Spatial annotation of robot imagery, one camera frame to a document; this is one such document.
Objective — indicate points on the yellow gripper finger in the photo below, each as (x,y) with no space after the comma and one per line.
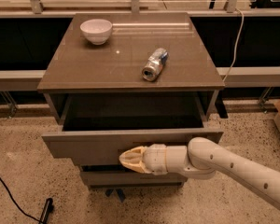
(134,153)
(137,167)

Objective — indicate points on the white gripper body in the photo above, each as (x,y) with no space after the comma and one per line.
(155,159)

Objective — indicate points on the grey top drawer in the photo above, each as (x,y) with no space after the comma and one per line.
(96,129)

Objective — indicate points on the grey drawer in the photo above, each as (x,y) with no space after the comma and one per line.
(96,129)
(115,176)

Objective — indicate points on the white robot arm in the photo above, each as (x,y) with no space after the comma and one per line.
(200,159)

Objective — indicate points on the grey lower drawer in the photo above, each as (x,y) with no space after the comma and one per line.
(115,176)

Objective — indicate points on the grey drawer cabinet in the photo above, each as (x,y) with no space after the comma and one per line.
(78,66)

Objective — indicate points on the silver blue drink can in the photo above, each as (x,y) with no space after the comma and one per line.
(155,64)

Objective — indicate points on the white ceramic bowl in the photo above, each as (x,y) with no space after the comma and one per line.
(97,31)

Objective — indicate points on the black floor bracket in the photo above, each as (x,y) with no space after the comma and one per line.
(47,210)

